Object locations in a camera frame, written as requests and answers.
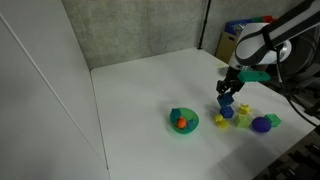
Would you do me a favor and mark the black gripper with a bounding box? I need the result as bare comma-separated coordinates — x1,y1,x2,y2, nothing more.
215,67,247,98

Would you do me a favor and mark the blue package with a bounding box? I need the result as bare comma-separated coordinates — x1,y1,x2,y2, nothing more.
224,18,259,37

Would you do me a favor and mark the teal toy figure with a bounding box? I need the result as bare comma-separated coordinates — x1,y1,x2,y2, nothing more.
186,117,198,131
170,108,183,123

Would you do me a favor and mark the green bowl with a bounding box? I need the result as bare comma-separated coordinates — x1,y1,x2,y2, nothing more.
168,106,200,135

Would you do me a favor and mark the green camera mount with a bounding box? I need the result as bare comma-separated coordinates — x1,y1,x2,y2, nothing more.
236,70,272,84

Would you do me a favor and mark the black tripod pole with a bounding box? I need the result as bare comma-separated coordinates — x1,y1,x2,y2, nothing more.
196,0,214,51

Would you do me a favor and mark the yellow duck toy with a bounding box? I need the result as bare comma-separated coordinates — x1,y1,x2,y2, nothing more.
213,113,231,131

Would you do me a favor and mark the blue toy block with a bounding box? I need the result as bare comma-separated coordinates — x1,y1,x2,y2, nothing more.
218,105,235,120
216,92,235,108

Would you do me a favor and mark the cardboard box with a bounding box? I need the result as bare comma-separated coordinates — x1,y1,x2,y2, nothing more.
215,31,240,65

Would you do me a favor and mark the orange toy figure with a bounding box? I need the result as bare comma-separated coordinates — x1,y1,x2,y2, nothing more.
176,116,188,130

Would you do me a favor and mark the yellow spiky toy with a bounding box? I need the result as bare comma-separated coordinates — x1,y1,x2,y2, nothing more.
237,102,253,116

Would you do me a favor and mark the purple bumpy ball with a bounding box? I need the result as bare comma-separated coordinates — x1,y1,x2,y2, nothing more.
251,116,272,135

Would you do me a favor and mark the lime green toy block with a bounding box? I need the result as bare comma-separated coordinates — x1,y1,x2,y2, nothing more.
233,114,251,129

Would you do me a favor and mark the black pegboard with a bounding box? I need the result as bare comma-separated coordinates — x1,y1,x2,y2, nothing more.
253,128,320,180

